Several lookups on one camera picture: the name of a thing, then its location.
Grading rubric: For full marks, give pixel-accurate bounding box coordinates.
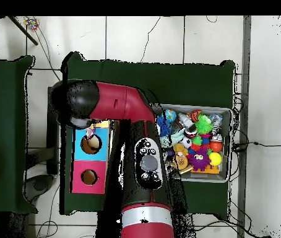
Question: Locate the large blue spiky ball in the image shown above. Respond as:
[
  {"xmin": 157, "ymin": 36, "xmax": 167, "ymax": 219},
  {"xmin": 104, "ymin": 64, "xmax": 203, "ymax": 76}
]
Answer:
[{"xmin": 156, "ymin": 115, "xmax": 172, "ymax": 137}]

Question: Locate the black power cable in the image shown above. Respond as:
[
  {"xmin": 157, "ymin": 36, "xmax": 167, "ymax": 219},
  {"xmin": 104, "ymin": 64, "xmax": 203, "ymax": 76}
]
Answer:
[{"xmin": 231, "ymin": 141, "xmax": 281, "ymax": 153}]

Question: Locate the black rod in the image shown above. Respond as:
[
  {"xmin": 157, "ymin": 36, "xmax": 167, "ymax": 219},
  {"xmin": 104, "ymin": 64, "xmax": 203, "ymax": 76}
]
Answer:
[{"xmin": 7, "ymin": 15, "xmax": 40, "ymax": 46}]

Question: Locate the wire mesh bin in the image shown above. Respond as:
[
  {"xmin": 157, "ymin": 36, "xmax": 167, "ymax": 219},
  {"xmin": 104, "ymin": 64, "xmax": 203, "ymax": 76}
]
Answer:
[{"xmin": 152, "ymin": 103, "xmax": 233, "ymax": 184}]

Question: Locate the thin black floor cable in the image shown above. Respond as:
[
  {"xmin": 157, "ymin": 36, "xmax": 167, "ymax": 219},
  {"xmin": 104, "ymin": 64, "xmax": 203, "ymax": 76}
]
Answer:
[{"xmin": 139, "ymin": 15, "xmax": 162, "ymax": 64}]

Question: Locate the small multicoloured toy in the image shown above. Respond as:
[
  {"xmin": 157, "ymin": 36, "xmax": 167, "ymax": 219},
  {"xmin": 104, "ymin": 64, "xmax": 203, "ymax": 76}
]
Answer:
[{"xmin": 23, "ymin": 17, "xmax": 41, "ymax": 32}]

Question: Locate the purple spiky monster toy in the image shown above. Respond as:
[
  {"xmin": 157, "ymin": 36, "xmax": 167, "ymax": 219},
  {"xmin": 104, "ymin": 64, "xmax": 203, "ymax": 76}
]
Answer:
[{"xmin": 187, "ymin": 147, "xmax": 211, "ymax": 172}]

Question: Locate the wooden box with three holes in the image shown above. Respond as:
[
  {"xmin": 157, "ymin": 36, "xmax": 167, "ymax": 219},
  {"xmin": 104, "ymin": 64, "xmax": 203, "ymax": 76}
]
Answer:
[{"xmin": 69, "ymin": 120, "xmax": 111, "ymax": 195}]

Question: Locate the dark green table cloth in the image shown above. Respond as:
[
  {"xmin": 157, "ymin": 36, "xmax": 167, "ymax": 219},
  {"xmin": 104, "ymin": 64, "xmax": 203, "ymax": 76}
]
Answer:
[
  {"xmin": 0, "ymin": 55, "xmax": 38, "ymax": 215},
  {"xmin": 59, "ymin": 51, "xmax": 236, "ymax": 221}
]

